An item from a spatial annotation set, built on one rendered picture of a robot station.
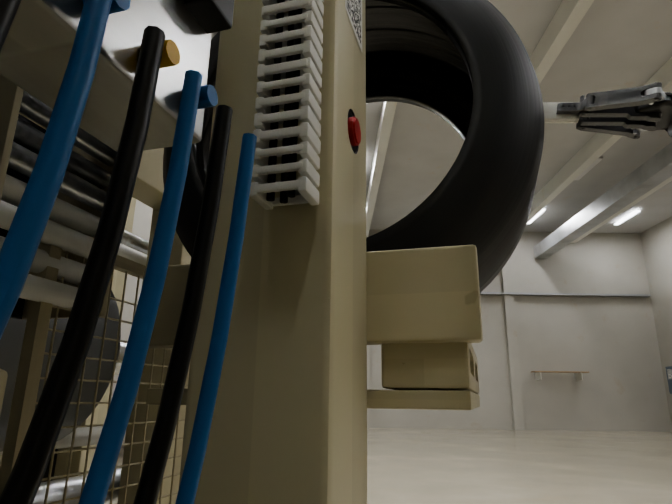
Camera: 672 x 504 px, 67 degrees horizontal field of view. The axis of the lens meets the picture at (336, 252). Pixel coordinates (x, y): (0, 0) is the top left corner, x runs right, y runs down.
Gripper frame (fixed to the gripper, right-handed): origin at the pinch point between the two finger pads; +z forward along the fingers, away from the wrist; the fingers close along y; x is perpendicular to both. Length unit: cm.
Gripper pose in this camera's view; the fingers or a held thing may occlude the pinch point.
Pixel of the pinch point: (555, 112)
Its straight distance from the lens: 92.1
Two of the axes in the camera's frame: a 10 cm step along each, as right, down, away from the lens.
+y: -2.8, -2.7, -9.2
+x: -1.6, 9.6, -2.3
